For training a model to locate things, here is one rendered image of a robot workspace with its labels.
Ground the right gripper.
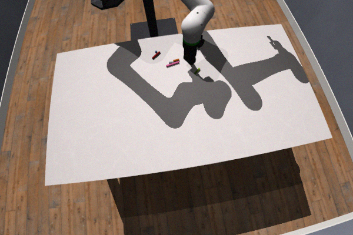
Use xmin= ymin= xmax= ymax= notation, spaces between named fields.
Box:
xmin=182 ymin=35 xmax=205 ymax=65

